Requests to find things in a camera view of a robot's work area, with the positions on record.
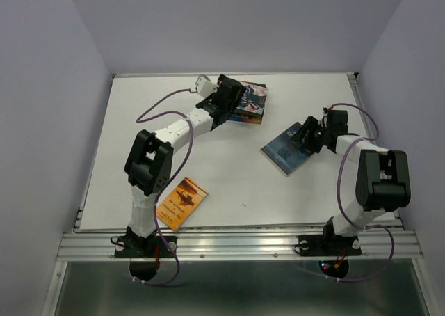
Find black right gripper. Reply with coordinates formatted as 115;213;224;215
290;116;330;152

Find Little Women book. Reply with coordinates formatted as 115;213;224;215
235;81;261;116

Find Nineteen Eighty-Four blue book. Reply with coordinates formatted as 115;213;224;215
261;122;314;176

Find Jane Eyre blue book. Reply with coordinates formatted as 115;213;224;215
228;115;262;124

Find orange Huckleberry Finn book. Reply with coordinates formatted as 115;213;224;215
156;177;208;232

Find brown glossy paperback book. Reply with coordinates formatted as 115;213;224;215
258;84;269;116

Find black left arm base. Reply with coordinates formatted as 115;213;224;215
110;227;181;286

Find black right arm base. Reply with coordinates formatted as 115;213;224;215
293;217;362;279

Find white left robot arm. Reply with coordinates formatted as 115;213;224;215
113;74;246;256

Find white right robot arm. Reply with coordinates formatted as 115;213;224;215
291;107;411;253

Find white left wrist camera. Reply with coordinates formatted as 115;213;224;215
195;74;218;98

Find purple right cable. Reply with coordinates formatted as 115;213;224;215
295;102;396;283

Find aluminium mounting rail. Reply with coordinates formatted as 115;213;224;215
56;225;424;262

